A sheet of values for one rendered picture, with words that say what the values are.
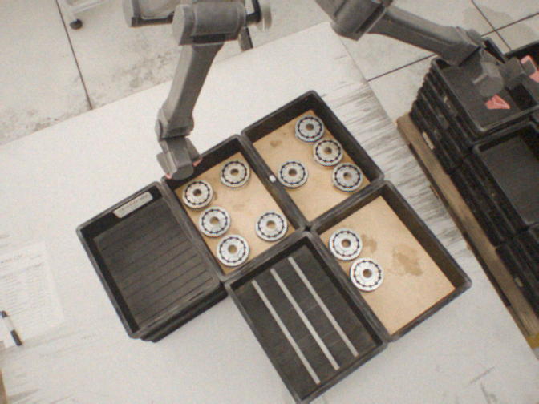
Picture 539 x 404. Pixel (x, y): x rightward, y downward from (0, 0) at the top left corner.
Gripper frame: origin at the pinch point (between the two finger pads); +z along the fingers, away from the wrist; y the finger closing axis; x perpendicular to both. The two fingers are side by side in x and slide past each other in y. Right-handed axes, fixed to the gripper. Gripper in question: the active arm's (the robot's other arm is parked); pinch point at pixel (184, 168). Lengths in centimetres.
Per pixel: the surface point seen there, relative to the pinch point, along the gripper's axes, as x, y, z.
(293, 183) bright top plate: -14.3, 28.3, 20.0
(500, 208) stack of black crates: -57, 107, 67
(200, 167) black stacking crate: 6.9, 5.3, 18.7
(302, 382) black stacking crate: -67, -3, 22
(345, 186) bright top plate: -24, 42, 20
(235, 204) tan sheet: -9.4, 8.8, 23.0
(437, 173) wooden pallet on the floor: -26, 108, 91
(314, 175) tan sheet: -14.8, 36.7, 22.9
